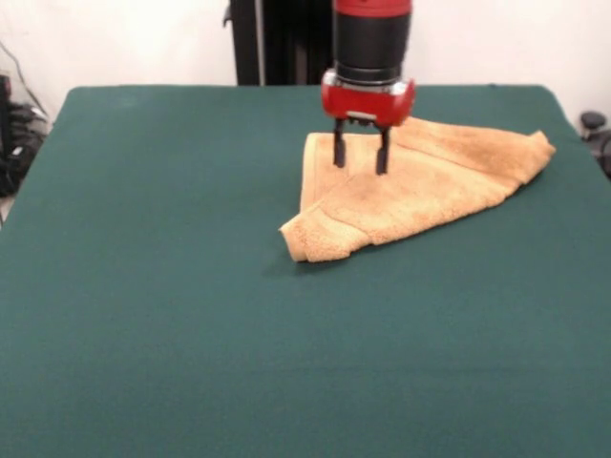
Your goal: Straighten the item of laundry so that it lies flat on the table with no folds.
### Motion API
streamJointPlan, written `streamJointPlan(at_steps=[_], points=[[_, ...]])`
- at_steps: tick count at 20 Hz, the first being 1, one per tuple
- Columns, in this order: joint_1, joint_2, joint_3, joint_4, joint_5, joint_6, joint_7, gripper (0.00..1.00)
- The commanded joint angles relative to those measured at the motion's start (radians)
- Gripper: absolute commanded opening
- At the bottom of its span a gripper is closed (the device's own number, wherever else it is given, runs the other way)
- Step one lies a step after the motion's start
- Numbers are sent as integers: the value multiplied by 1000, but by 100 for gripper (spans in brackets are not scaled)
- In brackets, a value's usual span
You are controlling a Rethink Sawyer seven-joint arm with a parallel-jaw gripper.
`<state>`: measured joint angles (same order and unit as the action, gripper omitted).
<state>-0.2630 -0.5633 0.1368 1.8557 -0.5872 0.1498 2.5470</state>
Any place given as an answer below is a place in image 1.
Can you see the dark green table cloth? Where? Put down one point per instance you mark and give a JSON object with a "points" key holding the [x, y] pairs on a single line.
{"points": [[143, 334]]}

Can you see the dark stand base with knob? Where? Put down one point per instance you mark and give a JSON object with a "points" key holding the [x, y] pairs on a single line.
{"points": [[592, 119], [24, 143]]}

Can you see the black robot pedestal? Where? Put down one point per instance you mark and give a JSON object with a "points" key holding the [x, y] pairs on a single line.
{"points": [[281, 47]]}

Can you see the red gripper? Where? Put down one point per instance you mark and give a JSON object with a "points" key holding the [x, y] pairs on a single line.
{"points": [[367, 105]]}

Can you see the tan terry towel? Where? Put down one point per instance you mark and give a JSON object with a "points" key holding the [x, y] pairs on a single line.
{"points": [[420, 195]]}

